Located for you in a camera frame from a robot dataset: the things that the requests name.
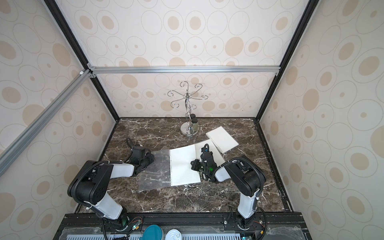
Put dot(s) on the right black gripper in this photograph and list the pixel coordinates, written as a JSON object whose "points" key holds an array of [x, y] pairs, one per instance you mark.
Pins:
{"points": [[205, 154]]}

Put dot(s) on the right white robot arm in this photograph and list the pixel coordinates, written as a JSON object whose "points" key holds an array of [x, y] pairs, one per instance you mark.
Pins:
{"points": [[245, 174]]}

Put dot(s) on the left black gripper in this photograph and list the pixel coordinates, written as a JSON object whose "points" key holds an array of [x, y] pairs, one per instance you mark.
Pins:
{"points": [[149, 156]]}

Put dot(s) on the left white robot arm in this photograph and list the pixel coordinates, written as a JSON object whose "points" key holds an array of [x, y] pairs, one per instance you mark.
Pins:
{"points": [[89, 187]]}

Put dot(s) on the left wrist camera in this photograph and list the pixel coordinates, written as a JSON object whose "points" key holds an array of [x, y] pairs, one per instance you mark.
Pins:
{"points": [[138, 153]]}

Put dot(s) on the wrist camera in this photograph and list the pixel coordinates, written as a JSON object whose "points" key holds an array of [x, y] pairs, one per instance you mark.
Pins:
{"points": [[205, 148], [138, 153]]}

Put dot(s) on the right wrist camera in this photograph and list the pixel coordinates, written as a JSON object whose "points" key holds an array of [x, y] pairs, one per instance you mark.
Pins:
{"points": [[205, 148]]}

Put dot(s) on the teal round lid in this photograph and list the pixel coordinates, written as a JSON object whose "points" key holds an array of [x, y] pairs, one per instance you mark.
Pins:
{"points": [[153, 232]]}

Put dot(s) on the white round lid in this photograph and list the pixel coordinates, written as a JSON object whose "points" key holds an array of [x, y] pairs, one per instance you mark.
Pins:
{"points": [[174, 234]]}

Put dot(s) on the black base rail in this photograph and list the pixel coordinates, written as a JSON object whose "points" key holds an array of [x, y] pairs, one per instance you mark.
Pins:
{"points": [[193, 226]]}

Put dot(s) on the horizontal aluminium rail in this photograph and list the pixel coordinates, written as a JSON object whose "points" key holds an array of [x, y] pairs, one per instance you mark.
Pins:
{"points": [[189, 69]]}

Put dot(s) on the green spice bottle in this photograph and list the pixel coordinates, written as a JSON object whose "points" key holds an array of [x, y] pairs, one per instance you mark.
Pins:
{"points": [[196, 127]]}

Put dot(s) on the chrome hook stand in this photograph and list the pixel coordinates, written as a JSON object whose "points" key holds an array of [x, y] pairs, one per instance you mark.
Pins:
{"points": [[186, 97]]}

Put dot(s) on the left diagonal aluminium rail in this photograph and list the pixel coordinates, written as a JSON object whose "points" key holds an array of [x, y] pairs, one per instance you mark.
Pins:
{"points": [[25, 138]]}

